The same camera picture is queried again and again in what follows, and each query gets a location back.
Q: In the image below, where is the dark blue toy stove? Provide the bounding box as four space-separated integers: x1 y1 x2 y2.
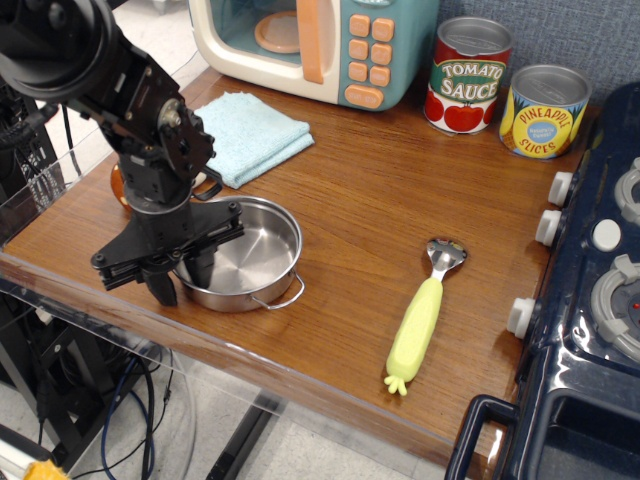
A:
446 83 639 479

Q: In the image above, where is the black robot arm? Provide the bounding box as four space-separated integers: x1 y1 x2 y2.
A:
1 1 243 306

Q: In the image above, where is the plush brown mushroom toy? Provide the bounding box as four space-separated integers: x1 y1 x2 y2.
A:
110 164 131 212

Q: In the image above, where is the blue cable under table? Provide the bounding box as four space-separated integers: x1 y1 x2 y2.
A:
99 357 156 480

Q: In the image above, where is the light blue folded cloth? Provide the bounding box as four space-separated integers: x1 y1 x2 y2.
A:
196 92 314 189

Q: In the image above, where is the toy microwave teal and cream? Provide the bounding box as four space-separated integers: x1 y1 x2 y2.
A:
188 0 439 111

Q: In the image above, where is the pineapple slices can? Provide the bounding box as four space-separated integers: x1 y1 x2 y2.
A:
499 64 592 160

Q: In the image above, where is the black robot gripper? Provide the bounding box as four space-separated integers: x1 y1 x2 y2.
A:
91 200 243 307

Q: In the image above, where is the black metal frame stand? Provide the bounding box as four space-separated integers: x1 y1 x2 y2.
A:
1 84 154 467

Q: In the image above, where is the clear acrylic table guard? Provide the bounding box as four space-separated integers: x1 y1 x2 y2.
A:
0 49 451 451

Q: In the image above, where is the black cable under table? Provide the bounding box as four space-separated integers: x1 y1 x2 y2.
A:
72 349 176 480

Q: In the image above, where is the spoon with yellow-green handle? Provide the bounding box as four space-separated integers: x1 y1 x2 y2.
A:
384 238 467 396

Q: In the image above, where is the tomato sauce can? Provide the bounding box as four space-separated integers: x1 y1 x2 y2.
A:
424 16 514 134

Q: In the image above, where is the stainless steel pot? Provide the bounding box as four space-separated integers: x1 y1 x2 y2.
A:
174 196 306 313

